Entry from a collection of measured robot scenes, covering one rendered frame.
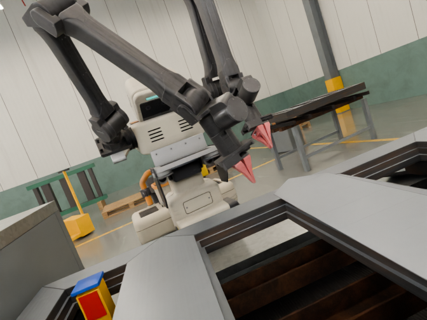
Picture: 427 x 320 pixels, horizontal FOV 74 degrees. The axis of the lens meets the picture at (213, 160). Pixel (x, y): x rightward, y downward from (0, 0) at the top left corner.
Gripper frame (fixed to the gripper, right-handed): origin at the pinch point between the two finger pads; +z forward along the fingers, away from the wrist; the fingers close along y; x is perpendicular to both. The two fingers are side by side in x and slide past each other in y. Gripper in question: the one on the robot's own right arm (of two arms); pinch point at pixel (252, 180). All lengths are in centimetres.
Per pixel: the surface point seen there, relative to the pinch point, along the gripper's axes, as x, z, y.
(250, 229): 2.7, 11.2, -7.6
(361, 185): -9.5, 14.4, 18.9
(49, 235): 36, -17, -62
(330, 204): -12.0, 11.7, 8.8
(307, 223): -8.1, 13.9, 3.3
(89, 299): -4.7, -2.0, -45.4
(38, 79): 932, -413, -199
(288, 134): 471, 108, 208
